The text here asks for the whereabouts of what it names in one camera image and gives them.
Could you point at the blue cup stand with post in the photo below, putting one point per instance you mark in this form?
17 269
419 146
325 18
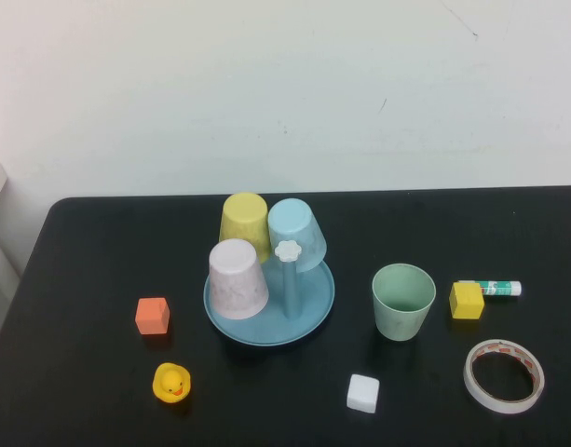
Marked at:
289 326

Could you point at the yellow plastic cup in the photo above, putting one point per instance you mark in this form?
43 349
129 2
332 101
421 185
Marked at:
243 219

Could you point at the white tape roll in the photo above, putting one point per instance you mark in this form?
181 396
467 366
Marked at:
499 407

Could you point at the yellow rubber duck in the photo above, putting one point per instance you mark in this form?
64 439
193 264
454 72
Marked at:
171 384

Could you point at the light blue plastic cup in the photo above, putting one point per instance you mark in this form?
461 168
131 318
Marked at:
292 223

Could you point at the orange cube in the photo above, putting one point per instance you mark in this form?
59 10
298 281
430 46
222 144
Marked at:
152 316

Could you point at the green plastic cup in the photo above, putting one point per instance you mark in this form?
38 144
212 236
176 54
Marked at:
401 326

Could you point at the yellow cube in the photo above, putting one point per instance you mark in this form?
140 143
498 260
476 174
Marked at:
466 302

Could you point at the white cube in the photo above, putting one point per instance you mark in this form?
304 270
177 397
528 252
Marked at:
362 393

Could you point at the pink plastic cup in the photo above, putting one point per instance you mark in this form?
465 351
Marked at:
236 279

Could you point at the green and white glue stick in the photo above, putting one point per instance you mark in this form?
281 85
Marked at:
499 288

